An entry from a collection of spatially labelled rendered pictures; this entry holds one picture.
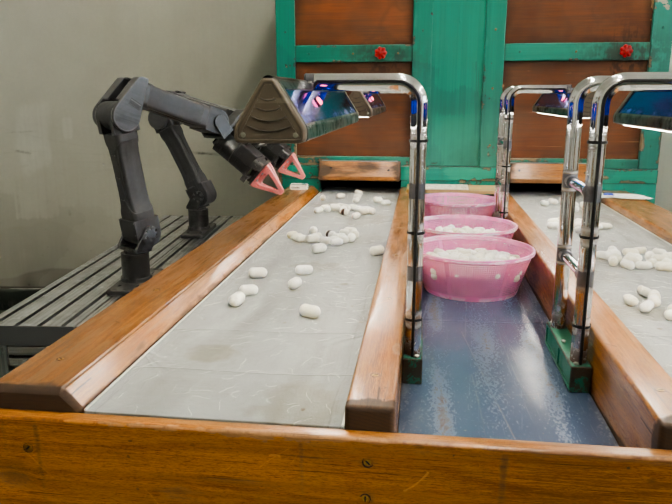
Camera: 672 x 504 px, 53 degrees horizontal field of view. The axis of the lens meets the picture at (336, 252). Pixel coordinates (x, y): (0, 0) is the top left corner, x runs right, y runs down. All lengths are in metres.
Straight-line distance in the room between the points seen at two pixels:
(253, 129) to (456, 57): 1.79
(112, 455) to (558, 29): 2.10
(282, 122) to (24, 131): 3.00
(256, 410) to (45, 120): 2.96
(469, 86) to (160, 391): 1.86
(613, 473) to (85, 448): 0.57
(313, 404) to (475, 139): 1.81
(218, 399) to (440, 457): 0.27
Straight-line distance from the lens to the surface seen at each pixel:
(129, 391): 0.87
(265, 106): 0.74
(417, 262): 0.97
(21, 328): 1.39
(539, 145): 2.52
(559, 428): 0.93
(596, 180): 0.97
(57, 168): 3.63
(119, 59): 3.48
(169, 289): 1.19
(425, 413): 0.93
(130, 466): 0.82
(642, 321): 1.18
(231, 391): 0.84
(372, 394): 0.77
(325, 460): 0.75
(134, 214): 1.54
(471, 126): 2.49
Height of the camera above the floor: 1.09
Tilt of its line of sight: 13 degrees down
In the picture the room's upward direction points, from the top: straight up
